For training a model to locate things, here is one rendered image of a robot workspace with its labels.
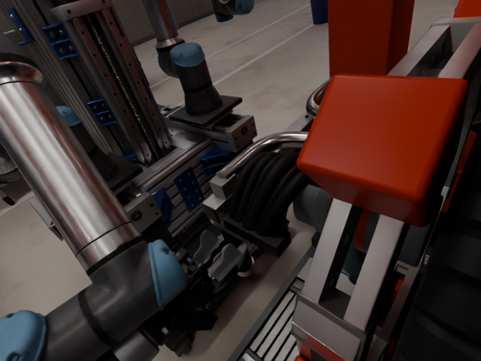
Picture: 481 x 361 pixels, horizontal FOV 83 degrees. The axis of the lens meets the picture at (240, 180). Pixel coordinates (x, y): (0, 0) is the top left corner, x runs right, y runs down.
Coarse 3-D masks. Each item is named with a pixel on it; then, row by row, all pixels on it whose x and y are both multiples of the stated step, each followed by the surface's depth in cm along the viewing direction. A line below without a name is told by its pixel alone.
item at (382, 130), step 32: (352, 96) 17; (384, 96) 16; (416, 96) 15; (448, 96) 14; (320, 128) 17; (352, 128) 16; (384, 128) 15; (416, 128) 14; (448, 128) 14; (320, 160) 17; (352, 160) 16; (384, 160) 15; (416, 160) 14; (448, 160) 16; (352, 192) 18; (384, 192) 14; (416, 192) 13; (416, 224) 20
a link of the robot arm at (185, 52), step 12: (180, 48) 97; (192, 48) 95; (180, 60) 94; (192, 60) 95; (204, 60) 98; (180, 72) 98; (192, 72) 97; (204, 72) 99; (192, 84) 99; (204, 84) 101
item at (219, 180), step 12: (288, 132) 43; (300, 132) 42; (252, 144) 43; (264, 144) 42; (276, 144) 43; (288, 144) 43; (300, 144) 42; (240, 156) 41; (252, 156) 41; (228, 168) 39; (240, 168) 40; (216, 180) 39; (228, 180) 38; (216, 192) 40; (228, 192) 39
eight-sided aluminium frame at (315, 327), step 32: (448, 32) 33; (480, 32) 29; (416, 64) 26; (448, 64) 25; (480, 64) 31; (480, 96) 46; (448, 192) 60; (352, 224) 26; (384, 224) 22; (320, 256) 25; (384, 256) 22; (320, 288) 25; (384, 288) 24; (320, 320) 24; (352, 320) 23; (320, 352) 26; (352, 352) 22; (384, 352) 50
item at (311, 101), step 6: (330, 78) 55; (324, 84) 54; (318, 90) 52; (324, 90) 52; (312, 96) 51; (318, 96) 51; (306, 102) 50; (312, 102) 49; (318, 102) 49; (306, 108) 50; (312, 108) 48; (318, 108) 47; (312, 114) 48
